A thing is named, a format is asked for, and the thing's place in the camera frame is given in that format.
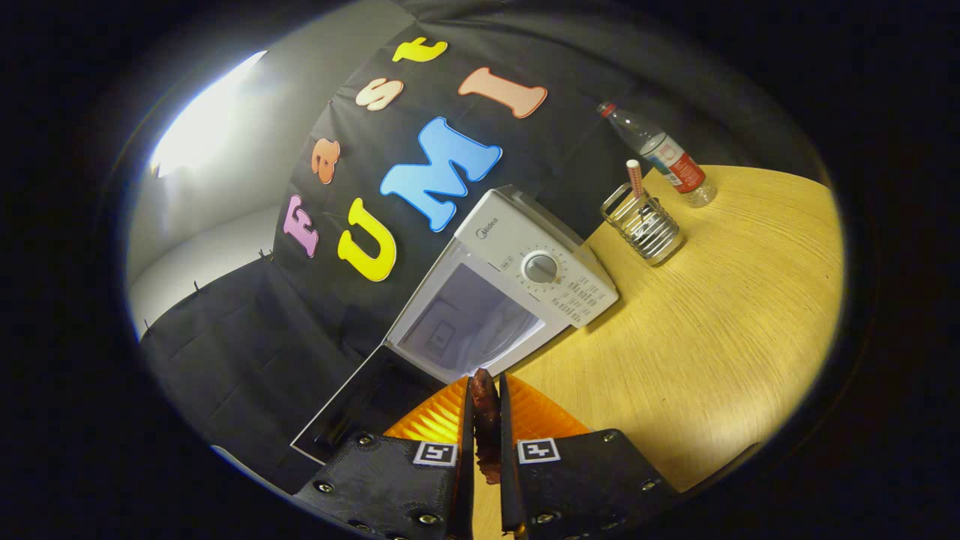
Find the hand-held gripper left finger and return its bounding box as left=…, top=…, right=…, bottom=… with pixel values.
left=292, top=375, right=475, bottom=540

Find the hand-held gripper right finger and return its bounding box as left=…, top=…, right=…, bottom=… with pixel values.
left=499, top=373, right=680, bottom=540

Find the dark red meat slice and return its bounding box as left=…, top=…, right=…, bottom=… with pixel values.
left=471, top=367, right=502, bottom=485

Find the white toaster oven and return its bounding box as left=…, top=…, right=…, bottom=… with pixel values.
left=290, top=185, right=620, bottom=466

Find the black backdrop cloth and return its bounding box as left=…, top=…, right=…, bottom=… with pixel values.
left=139, top=0, right=826, bottom=496

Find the clear plastic water bottle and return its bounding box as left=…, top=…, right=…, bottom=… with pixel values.
left=597, top=102, right=718, bottom=209

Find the metal wire basket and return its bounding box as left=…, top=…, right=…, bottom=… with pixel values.
left=600, top=182, right=686, bottom=267

